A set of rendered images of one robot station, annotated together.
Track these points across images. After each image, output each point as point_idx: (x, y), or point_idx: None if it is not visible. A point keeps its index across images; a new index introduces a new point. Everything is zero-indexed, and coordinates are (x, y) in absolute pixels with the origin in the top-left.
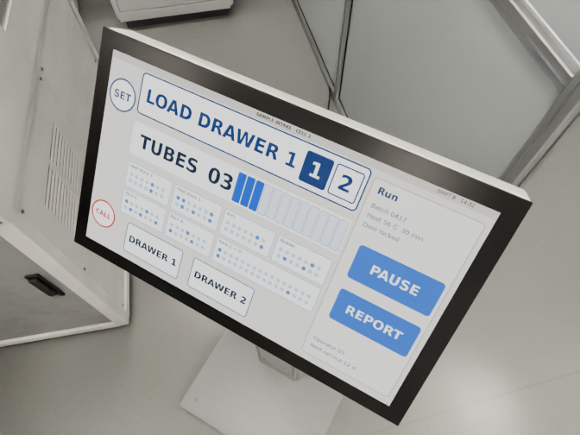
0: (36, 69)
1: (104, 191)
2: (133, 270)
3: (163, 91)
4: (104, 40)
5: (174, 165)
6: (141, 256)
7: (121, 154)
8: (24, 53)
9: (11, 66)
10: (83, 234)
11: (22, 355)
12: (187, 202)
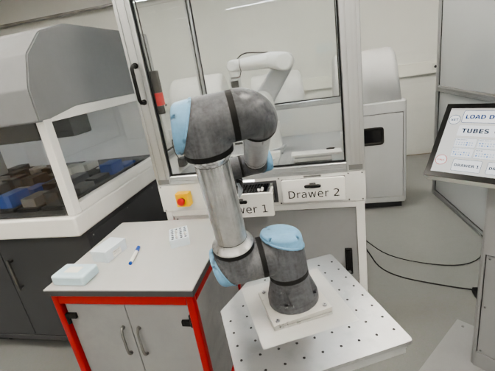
0: None
1: (443, 151)
2: (454, 177)
3: (473, 113)
4: (448, 107)
5: (478, 133)
6: (460, 169)
7: (452, 137)
8: None
9: None
10: (429, 170)
11: None
12: (485, 143)
